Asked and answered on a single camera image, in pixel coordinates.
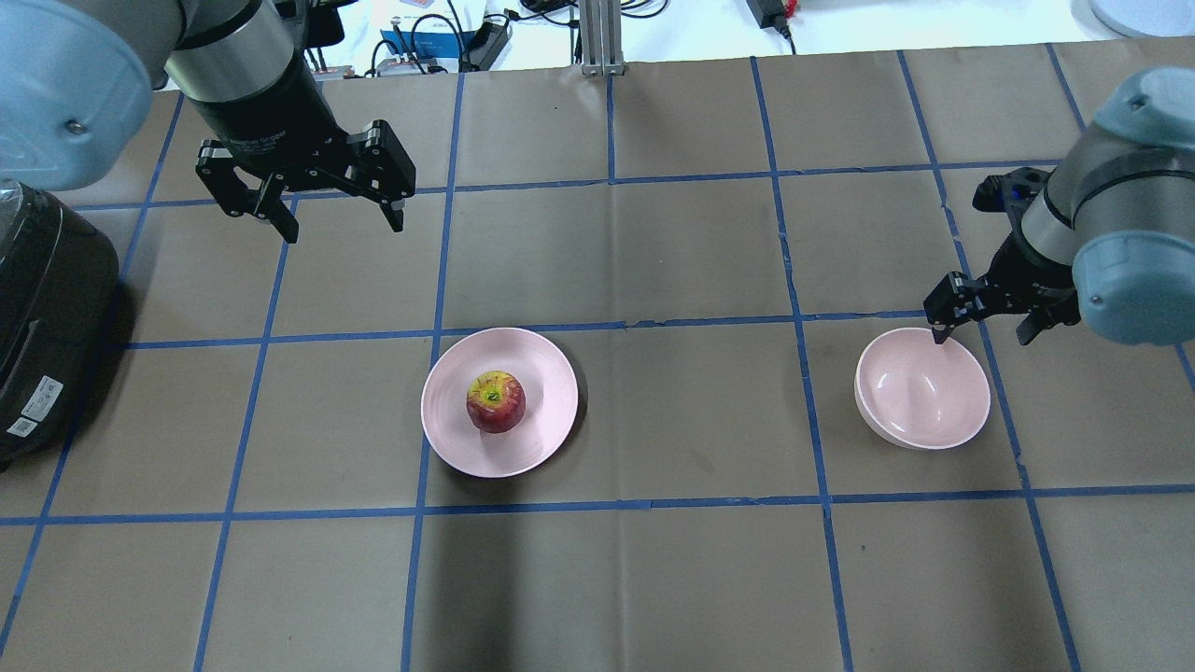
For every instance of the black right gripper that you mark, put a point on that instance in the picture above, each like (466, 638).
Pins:
(1019, 265)

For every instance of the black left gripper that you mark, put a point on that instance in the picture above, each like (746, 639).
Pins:
(264, 110)

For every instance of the pink bowl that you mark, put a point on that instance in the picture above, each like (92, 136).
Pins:
(919, 394)

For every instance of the red yellow apple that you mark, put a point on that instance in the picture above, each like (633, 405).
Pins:
(496, 402)

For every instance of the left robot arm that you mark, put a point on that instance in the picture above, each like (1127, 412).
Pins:
(77, 84)

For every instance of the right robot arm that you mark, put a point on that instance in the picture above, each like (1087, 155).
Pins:
(1105, 238)

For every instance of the pink plate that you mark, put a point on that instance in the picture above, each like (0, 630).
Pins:
(552, 393)

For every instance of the blue plate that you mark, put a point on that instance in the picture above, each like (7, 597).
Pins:
(1146, 18)

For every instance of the blue white box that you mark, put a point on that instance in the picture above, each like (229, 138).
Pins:
(436, 48)

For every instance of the black rice cooker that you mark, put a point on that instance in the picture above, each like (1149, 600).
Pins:
(58, 273)

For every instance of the black power adapter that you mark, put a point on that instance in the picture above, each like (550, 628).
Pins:
(772, 14)

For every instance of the aluminium frame post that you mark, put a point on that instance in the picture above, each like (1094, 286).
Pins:
(600, 33)

